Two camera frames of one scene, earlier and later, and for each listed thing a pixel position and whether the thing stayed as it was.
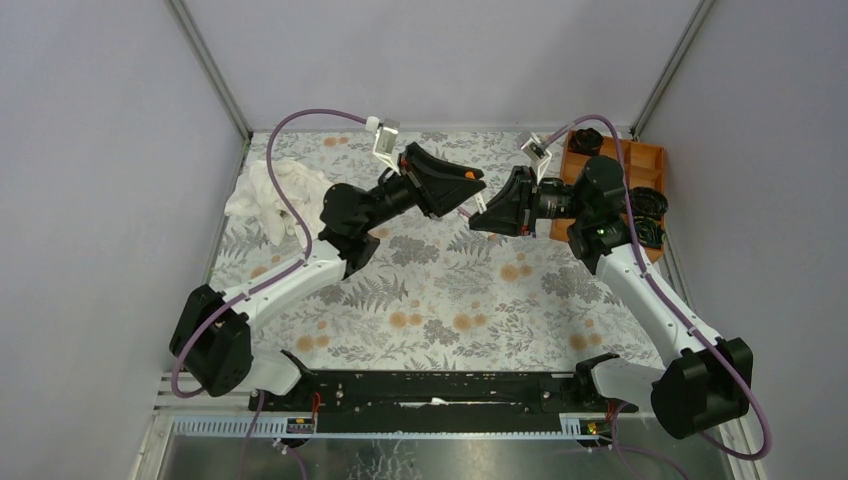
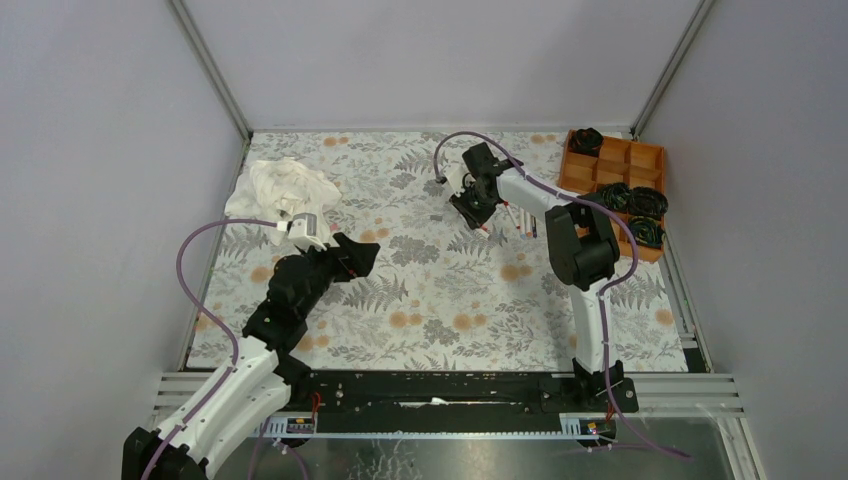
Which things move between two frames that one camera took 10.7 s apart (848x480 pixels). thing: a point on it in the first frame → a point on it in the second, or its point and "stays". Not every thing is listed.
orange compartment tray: [643, 166] stays
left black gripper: [435, 184] → [352, 259]
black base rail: [437, 402] stays
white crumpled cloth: [255, 197] stays
